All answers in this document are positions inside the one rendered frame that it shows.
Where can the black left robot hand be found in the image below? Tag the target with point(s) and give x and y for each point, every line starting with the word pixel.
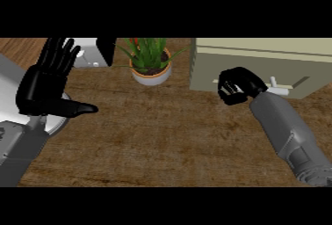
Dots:
pixel 39 88

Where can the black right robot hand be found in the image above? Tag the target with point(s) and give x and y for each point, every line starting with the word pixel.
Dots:
pixel 242 80

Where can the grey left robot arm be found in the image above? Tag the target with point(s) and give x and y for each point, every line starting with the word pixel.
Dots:
pixel 19 152

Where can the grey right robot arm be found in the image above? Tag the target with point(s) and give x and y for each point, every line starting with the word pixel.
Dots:
pixel 284 132

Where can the beige wooden cabinet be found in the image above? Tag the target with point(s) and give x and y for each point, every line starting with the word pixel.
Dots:
pixel 258 63

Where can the pale grey flat appliance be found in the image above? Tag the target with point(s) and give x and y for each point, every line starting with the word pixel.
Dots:
pixel 7 88

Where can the pale round disc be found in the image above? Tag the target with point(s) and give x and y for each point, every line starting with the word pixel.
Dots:
pixel 60 124

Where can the white appliance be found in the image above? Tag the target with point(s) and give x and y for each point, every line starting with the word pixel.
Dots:
pixel 88 51

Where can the black flat panel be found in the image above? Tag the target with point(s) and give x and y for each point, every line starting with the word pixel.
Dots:
pixel 106 48

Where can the green plant in white pot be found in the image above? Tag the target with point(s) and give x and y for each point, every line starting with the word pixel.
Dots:
pixel 150 71

